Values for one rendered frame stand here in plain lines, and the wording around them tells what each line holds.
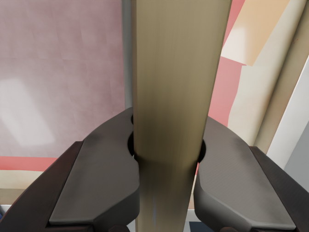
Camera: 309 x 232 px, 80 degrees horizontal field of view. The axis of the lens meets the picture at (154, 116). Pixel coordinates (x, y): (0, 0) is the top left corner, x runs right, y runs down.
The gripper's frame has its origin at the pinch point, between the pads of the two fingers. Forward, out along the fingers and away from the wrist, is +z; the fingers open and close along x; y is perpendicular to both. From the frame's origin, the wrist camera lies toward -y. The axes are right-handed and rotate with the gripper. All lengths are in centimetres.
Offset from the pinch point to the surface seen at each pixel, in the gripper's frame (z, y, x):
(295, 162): 110, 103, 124
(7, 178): 13.7, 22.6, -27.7
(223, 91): 13.7, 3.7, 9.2
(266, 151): 10.4, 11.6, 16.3
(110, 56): 13.7, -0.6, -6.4
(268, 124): 12.1, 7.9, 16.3
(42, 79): 13.7, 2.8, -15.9
